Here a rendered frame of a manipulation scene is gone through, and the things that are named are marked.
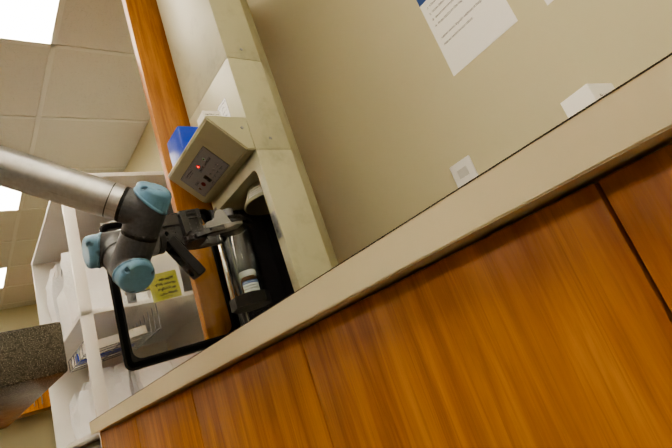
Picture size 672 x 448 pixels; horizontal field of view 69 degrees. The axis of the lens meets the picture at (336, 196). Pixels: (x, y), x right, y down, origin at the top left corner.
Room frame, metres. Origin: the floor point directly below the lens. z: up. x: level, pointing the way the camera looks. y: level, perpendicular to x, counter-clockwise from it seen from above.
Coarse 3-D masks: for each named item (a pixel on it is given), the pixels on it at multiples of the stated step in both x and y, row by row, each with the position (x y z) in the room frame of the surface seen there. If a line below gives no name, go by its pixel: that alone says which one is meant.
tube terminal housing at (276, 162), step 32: (224, 64) 1.16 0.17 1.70; (256, 64) 1.20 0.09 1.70; (224, 96) 1.20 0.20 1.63; (256, 96) 1.18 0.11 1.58; (256, 128) 1.16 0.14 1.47; (288, 128) 1.33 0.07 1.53; (256, 160) 1.15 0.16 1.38; (288, 160) 1.20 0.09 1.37; (224, 192) 1.31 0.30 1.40; (288, 192) 1.18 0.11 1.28; (288, 224) 1.16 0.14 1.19; (320, 224) 1.30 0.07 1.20; (288, 256) 1.15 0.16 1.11; (320, 256) 1.20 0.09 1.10
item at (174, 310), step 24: (168, 264) 1.28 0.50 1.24; (120, 288) 1.21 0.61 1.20; (168, 288) 1.28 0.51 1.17; (192, 288) 1.31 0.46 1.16; (216, 288) 1.34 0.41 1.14; (144, 312) 1.24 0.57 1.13; (168, 312) 1.27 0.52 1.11; (192, 312) 1.30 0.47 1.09; (216, 312) 1.33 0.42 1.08; (144, 336) 1.23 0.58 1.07; (168, 336) 1.26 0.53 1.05; (192, 336) 1.29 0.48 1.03; (216, 336) 1.32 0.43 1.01; (168, 360) 1.26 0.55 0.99
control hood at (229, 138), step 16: (208, 128) 1.10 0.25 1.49; (224, 128) 1.10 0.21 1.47; (240, 128) 1.13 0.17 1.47; (192, 144) 1.16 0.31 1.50; (208, 144) 1.14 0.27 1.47; (224, 144) 1.13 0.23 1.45; (240, 144) 1.12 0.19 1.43; (192, 160) 1.21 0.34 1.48; (224, 160) 1.18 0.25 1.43; (240, 160) 1.17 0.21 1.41; (176, 176) 1.29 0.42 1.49; (224, 176) 1.24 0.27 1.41; (192, 192) 1.33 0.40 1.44; (208, 192) 1.31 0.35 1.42
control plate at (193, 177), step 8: (200, 152) 1.18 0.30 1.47; (208, 152) 1.17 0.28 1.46; (200, 160) 1.20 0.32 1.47; (208, 160) 1.20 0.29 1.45; (216, 160) 1.19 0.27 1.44; (192, 168) 1.24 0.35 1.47; (200, 168) 1.23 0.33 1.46; (208, 168) 1.22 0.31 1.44; (216, 168) 1.22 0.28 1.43; (224, 168) 1.21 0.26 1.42; (184, 176) 1.28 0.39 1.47; (192, 176) 1.27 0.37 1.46; (200, 176) 1.26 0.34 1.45; (208, 176) 1.25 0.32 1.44; (216, 176) 1.24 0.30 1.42; (192, 184) 1.30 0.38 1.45; (200, 184) 1.29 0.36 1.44; (208, 184) 1.28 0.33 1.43; (200, 192) 1.32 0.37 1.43
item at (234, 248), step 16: (224, 240) 1.17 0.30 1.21; (240, 240) 1.17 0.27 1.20; (224, 256) 1.18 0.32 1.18; (240, 256) 1.17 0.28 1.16; (256, 256) 1.20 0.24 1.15; (224, 272) 1.19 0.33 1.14; (240, 272) 1.17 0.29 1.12; (256, 272) 1.19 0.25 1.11; (240, 288) 1.17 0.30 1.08; (256, 288) 1.18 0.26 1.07
